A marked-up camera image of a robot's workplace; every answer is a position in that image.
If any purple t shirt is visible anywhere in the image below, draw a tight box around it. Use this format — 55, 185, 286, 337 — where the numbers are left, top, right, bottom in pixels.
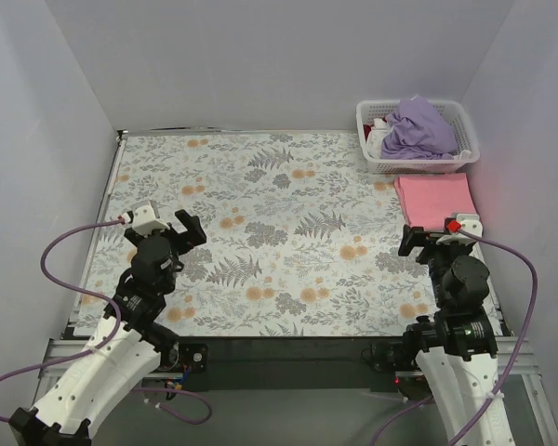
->
380, 96, 458, 161

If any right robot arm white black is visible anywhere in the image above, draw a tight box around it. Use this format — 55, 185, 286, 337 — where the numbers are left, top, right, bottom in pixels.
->
398, 226, 514, 445

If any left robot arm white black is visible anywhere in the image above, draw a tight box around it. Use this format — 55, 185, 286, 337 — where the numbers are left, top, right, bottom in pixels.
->
8, 203, 207, 445

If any folded pink t shirt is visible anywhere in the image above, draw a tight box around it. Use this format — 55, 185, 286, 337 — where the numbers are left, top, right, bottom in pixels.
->
394, 173, 476, 230

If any floral patterned table mat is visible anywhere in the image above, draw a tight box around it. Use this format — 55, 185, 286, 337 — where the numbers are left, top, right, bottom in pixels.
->
73, 132, 511, 338

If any white crumpled t shirt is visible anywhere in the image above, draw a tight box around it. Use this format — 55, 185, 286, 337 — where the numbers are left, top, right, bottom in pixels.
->
365, 117, 392, 159

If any red t shirt in basket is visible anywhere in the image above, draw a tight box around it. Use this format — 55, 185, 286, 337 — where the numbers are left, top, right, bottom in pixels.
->
363, 125, 373, 140

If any white plastic laundry basket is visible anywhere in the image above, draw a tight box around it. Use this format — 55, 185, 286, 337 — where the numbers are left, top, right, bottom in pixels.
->
355, 98, 480, 174

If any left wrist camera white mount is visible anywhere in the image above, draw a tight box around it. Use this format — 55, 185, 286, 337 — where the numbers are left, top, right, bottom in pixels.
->
119, 200, 169, 237

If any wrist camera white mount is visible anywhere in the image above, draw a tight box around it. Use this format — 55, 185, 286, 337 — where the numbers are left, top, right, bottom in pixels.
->
119, 200, 169, 237
436, 213, 484, 245

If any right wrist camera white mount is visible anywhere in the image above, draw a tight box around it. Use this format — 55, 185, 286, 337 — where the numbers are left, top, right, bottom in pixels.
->
436, 213, 484, 245

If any aluminium rail frame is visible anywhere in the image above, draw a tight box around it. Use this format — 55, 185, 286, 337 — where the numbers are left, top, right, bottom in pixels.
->
20, 334, 558, 446

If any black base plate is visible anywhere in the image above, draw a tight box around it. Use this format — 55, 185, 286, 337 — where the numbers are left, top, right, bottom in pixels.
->
145, 336, 430, 400

